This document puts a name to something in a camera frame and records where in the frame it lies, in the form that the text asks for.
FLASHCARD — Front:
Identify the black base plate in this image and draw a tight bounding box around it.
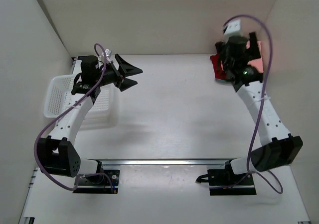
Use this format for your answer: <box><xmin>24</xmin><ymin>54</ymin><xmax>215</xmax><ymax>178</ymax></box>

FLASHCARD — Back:
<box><xmin>207</xmin><ymin>169</ymin><xmax>257</xmax><ymax>196</ymax></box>
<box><xmin>73</xmin><ymin>165</ymin><xmax>120</xmax><ymax>195</ymax></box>

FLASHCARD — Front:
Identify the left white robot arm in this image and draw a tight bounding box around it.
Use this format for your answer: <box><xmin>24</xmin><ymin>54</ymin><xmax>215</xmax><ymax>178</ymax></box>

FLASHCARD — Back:
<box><xmin>35</xmin><ymin>54</ymin><xmax>143</xmax><ymax>183</ymax></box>

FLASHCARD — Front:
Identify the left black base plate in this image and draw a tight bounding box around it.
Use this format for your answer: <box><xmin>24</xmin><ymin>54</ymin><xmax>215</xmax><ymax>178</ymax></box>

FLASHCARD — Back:
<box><xmin>73</xmin><ymin>165</ymin><xmax>120</xmax><ymax>195</ymax></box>

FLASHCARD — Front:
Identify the pink t shirt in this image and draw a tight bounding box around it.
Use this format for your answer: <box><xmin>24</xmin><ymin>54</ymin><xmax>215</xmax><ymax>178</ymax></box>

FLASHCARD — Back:
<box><xmin>248</xmin><ymin>41</ymin><xmax>264</xmax><ymax>73</ymax></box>

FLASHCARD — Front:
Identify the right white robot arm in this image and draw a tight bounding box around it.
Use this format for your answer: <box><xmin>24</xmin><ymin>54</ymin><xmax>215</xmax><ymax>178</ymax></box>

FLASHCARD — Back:
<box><xmin>196</xmin><ymin>32</ymin><xmax>303</xmax><ymax>189</ymax></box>

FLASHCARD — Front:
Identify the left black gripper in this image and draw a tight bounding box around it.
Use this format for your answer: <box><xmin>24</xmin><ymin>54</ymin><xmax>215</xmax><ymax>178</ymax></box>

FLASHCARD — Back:
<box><xmin>97</xmin><ymin>51</ymin><xmax>144</xmax><ymax>90</ymax></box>

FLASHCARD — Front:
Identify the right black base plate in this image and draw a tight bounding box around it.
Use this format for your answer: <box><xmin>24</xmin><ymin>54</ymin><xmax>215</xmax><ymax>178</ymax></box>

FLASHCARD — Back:
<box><xmin>207</xmin><ymin>169</ymin><xmax>257</xmax><ymax>196</ymax></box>

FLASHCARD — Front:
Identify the aluminium rail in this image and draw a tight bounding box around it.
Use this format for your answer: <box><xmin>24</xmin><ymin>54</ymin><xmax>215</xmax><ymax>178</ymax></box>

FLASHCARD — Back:
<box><xmin>81</xmin><ymin>158</ymin><xmax>231</xmax><ymax>168</ymax></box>

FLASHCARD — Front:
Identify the white plastic basket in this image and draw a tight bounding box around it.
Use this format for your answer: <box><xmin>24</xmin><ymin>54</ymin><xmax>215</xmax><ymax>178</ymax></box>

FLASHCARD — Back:
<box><xmin>43</xmin><ymin>74</ymin><xmax>118</xmax><ymax>129</ymax></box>

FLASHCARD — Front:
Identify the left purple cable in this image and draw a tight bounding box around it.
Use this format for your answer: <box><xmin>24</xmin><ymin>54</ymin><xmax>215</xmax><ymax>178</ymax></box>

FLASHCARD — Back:
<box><xmin>33</xmin><ymin>43</ymin><xmax>118</xmax><ymax>194</ymax></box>

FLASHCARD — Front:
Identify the red folded t shirt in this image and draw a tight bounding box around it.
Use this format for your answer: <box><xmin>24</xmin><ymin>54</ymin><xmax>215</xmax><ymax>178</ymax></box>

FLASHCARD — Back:
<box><xmin>210</xmin><ymin>53</ymin><xmax>231</xmax><ymax>83</ymax></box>

